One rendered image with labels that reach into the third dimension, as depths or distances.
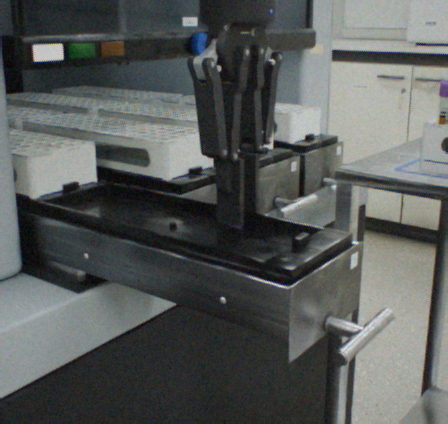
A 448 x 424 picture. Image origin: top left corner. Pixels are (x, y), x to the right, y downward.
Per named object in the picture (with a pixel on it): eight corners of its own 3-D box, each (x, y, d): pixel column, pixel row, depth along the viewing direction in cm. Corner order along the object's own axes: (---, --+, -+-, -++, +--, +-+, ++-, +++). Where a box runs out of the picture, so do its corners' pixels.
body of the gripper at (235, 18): (232, -15, 65) (232, 75, 68) (179, -19, 58) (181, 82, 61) (294, -18, 61) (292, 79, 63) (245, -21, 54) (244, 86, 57)
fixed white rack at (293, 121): (157, 132, 120) (156, 100, 118) (191, 125, 128) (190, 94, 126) (291, 151, 103) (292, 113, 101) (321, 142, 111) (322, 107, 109)
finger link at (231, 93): (252, 46, 60) (244, 45, 59) (243, 162, 62) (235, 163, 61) (219, 45, 62) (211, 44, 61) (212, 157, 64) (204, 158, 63)
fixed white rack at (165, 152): (23, 160, 97) (20, 120, 95) (74, 149, 104) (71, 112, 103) (167, 190, 80) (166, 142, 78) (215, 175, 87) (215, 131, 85)
